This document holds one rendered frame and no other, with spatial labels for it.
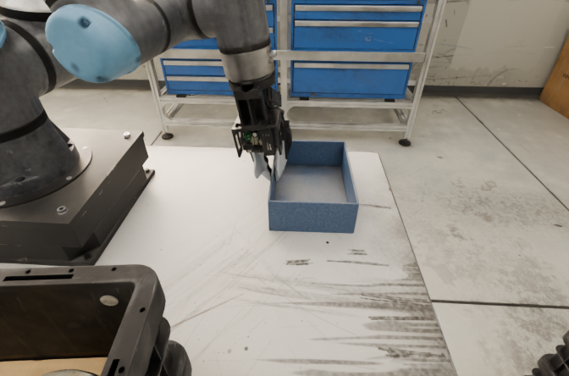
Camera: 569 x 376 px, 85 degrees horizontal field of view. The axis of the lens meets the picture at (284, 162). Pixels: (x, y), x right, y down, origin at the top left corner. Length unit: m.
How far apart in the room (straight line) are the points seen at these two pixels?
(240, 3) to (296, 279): 0.39
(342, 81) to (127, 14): 1.71
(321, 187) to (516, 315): 1.05
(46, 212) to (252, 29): 0.39
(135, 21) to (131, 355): 0.31
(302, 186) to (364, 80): 1.45
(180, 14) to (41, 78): 0.25
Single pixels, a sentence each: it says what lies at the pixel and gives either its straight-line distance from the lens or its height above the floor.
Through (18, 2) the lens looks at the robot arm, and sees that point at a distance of 0.63.
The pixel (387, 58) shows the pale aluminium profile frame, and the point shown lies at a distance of 1.97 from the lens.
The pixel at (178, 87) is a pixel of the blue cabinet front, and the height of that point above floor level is 0.37.
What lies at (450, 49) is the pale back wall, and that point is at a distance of 3.07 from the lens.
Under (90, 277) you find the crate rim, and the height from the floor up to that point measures 0.93.
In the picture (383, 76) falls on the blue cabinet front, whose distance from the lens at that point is 2.04.
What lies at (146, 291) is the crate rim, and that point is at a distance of 0.24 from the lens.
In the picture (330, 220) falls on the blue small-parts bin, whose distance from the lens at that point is 0.54.
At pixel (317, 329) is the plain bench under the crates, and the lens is 0.47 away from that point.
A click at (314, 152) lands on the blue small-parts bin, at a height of 0.74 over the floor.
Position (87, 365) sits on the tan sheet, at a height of 0.83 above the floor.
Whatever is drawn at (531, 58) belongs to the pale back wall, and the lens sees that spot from 3.42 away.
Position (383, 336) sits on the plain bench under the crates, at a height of 0.70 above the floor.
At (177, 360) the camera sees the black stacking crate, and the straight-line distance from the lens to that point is 0.33.
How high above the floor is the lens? 1.11
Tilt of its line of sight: 35 degrees down
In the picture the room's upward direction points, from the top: straight up
